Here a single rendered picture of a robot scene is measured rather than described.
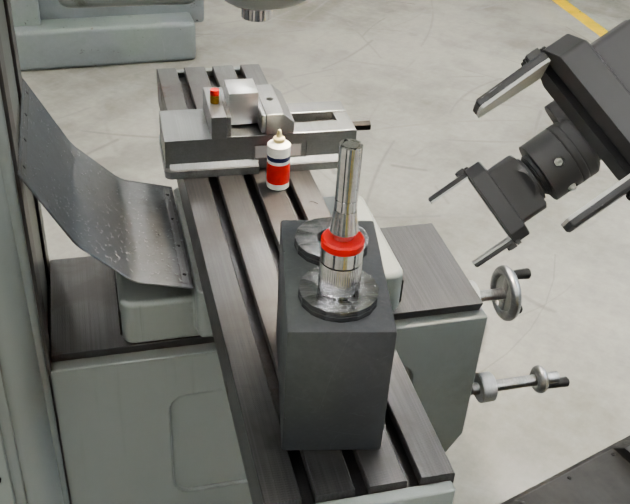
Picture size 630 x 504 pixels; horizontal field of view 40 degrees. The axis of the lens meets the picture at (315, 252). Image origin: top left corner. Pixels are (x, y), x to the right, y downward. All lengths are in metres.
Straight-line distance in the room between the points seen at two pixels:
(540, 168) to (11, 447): 0.95
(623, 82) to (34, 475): 1.23
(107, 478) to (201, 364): 0.31
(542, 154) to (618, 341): 1.78
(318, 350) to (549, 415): 1.69
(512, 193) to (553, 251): 2.07
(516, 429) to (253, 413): 1.50
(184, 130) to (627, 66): 1.03
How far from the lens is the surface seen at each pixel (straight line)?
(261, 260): 1.35
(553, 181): 1.18
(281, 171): 1.50
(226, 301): 1.27
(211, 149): 1.55
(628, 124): 0.64
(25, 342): 1.43
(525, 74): 0.65
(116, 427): 1.62
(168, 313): 1.47
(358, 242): 0.93
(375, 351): 0.96
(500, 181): 1.19
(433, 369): 1.70
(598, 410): 2.65
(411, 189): 3.46
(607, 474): 1.65
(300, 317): 0.95
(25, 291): 1.39
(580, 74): 0.65
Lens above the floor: 1.76
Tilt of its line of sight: 35 degrees down
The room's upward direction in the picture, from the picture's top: 4 degrees clockwise
